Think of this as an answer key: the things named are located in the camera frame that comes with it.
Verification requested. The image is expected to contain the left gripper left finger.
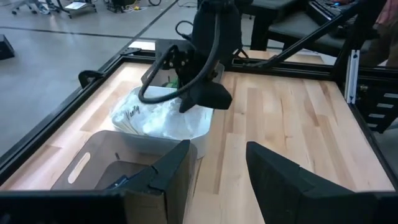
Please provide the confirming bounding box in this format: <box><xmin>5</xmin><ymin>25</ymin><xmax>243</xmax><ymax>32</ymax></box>
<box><xmin>114</xmin><ymin>139</ymin><xmax>191</xmax><ymax>224</ymax></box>

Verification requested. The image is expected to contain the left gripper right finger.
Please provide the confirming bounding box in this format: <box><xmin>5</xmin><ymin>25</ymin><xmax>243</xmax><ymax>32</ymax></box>
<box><xmin>246</xmin><ymin>141</ymin><xmax>355</xmax><ymax>224</ymax></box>

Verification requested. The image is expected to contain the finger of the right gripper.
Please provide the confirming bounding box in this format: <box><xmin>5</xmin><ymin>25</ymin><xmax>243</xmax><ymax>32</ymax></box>
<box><xmin>178</xmin><ymin>92</ymin><xmax>196</xmax><ymax>114</ymax></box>
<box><xmin>188</xmin><ymin>81</ymin><xmax>233</xmax><ymax>111</ymax></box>

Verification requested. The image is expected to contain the clear bag of cotton balls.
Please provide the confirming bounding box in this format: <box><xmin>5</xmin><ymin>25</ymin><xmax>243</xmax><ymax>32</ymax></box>
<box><xmin>136</xmin><ymin>98</ymin><xmax>185</xmax><ymax>141</ymax></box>

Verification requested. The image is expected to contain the white printed vanity kit bag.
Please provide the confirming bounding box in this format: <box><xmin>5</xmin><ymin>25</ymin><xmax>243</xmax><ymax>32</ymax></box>
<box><xmin>111</xmin><ymin>92</ymin><xmax>149</xmax><ymax>136</ymax></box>

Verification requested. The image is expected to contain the white plastic bin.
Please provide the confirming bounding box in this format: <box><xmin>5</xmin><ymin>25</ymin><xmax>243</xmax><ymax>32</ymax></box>
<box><xmin>109</xmin><ymin>85</ymin><xmax>216</xmax><ymax>160</ymax></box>

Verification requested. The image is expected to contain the brown translucent plastic bin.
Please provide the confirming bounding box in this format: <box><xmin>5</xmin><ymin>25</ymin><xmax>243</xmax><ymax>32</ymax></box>
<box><xmin>50</xmin><ymin>129</ymin><xmax>199</xmax><ymax>192</ymax></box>

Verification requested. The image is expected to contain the black clamp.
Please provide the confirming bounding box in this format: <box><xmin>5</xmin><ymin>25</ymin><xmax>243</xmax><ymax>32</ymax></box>
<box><xmin>77</xmin><ymin>69</ymin><xmax>105</xmax><ymax>90</ymax></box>

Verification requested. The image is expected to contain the black chair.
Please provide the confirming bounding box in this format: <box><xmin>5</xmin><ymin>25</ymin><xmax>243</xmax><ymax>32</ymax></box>
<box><xmin>267</xmin><ymin>11</ymin><xmax>346</xmax><ymax>57</ymax></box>

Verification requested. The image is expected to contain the white board stand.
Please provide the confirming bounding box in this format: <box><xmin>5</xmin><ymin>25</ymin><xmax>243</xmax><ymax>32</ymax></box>
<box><xmin>55</xmin><ymin>0</ymin><xmax>98</xmax><ymax>19</ymax></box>

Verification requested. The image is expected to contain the black keyboard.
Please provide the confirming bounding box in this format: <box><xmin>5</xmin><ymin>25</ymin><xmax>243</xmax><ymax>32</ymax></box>
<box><xmin>305</xmin><ymin>0</ymin><xmax>356</xmax><ymax>26</ymax></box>

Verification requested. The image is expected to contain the office chair base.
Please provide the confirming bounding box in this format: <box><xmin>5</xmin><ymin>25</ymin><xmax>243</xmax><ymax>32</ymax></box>
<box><xmin>10</xmin><ymin>0</ymin><xmax>51</xmax><ymax>16</ymax></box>

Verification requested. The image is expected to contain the black box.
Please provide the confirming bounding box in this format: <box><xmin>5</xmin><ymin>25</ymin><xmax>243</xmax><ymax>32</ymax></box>
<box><xmin>0</xmin><ymin>34</ymin><xmax>16</xmax><ymax>61</ymax></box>

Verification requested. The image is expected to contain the person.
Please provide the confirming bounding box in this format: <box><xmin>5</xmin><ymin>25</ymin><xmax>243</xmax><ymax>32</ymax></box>
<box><xmin>359</xmin><ymin>0</ymin><xmax>398</xmax><ymax>68</ymax></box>

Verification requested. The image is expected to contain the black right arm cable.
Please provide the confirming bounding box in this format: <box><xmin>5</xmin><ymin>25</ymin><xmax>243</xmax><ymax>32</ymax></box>
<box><xmin>137</xmin><ymin>12</ymin><xmax>222</xmax><ymax>106</ymax></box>

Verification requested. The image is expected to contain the yellow cable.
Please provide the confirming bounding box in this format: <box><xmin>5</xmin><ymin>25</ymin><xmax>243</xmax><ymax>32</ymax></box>
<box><xmin>123</xmin><ymin>3</ymin><xmax>147</xmax><ymax>13</ymax></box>

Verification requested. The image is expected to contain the black aluminium table frame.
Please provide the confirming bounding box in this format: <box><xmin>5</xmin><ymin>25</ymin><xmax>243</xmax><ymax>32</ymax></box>
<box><xmin>0</xmin><ymin>0</ymin><xmax>398</xmax><ymax>191</ymax></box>

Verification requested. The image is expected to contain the black slotted metal bracket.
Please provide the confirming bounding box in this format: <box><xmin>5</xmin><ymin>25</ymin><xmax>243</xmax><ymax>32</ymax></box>
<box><xmin>357</xmin><ymin>83</ymin><xmax>398</xmax><ymax>135</ymax></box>

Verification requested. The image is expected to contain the silver aluminium bracket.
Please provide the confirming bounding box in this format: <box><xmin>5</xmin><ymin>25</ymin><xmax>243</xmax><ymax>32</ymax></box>
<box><xmin>346</xmin><ymin>49</ymin><xmax>361</xmax><ymax>105</ymax></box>

